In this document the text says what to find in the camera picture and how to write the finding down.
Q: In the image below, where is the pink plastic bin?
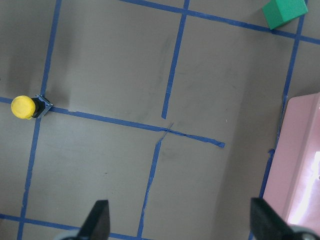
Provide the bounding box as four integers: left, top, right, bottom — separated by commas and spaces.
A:
263, 93, 320, 234

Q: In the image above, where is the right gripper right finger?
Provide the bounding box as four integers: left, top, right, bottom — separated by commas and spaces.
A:
250, 197, 293, 240

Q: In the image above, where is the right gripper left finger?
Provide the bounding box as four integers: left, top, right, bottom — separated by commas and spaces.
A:
76, 200, 111, 240

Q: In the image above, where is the green cube near bin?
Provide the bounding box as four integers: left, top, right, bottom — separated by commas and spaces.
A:
262, 0, 308, 30

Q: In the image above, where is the yellow push button switch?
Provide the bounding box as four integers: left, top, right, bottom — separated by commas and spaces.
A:
10, 94, 53, 120

